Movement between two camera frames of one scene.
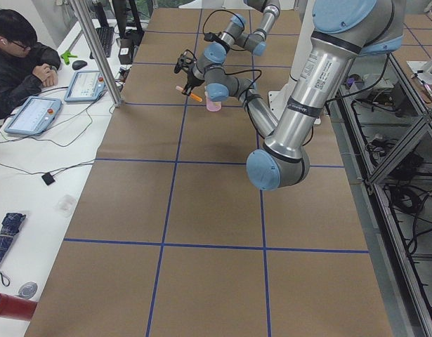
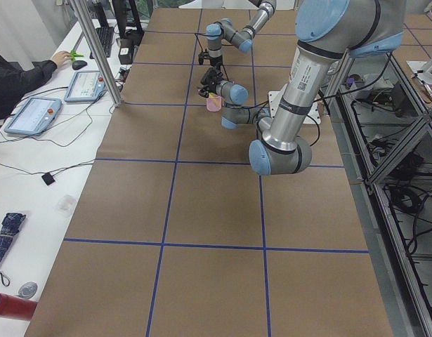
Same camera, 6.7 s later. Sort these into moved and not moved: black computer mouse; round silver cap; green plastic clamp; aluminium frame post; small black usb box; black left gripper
Moved: black left gripper; green plastic clamp
Not moved: round silver cap; small black usb box; black computer mouse; aluminium frame post
